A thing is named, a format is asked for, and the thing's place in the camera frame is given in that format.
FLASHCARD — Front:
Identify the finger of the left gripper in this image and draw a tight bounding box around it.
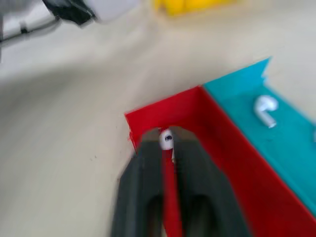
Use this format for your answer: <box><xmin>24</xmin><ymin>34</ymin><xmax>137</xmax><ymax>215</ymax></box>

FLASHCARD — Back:
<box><xmin>42</xmin><ymin>0</ymin><xmax>97</xmax><ymax>27</ymax></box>

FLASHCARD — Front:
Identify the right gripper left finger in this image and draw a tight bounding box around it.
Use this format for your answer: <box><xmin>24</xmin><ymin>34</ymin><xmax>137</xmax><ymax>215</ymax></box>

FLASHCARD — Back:
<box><xmin>110</xmin><ymin>127</ymin><xmax>165</xmax><ymax>237</ymax></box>

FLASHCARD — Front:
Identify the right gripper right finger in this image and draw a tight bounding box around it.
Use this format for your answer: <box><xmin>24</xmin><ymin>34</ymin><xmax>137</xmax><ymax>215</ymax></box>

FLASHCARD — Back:
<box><xmin>169</xmin><ymin>125</ymin><xmax>253</xmax><ymax>237</ymax></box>

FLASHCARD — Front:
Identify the white earbud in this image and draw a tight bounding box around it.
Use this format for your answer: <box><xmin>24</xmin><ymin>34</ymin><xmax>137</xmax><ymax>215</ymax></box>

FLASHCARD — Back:
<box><xmin>253</xmin><ymin>95</ymin><xmax>279</xmax><ymax>129</ymax></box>
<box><xmin>158</xmin><ymin>128</ymin><xmax>177</xmax><ymax>163</ymax></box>

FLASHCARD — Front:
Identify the yellow plastic bin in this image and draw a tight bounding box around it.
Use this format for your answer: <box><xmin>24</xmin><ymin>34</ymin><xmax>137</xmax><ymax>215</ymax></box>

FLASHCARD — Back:
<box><xmin>153</xmin><ymin>0</ymin><xmax>237</xmax><ymax>17</ymax></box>

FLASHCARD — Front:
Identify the red plastic tray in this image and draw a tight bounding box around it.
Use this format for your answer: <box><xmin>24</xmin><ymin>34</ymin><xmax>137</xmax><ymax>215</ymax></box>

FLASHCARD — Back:
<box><xmin>124</xmin><ymin>85</ymin><xmax>316</xmax><ymax>237</ymax></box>

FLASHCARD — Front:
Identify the blue plastic tray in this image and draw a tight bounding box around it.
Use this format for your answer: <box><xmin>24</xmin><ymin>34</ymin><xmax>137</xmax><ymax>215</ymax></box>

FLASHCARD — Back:
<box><xmin>202</xmin><ymin>56</ymin><xmax>316</xmax><ymax>218</ymax></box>

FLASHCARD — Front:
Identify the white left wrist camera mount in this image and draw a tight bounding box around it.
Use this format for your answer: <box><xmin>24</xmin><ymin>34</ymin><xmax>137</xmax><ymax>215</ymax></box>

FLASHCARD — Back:
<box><xmin>0</xmin><ymin>0</ymin><xmax>59</xmax><ymax>42</ymax></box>

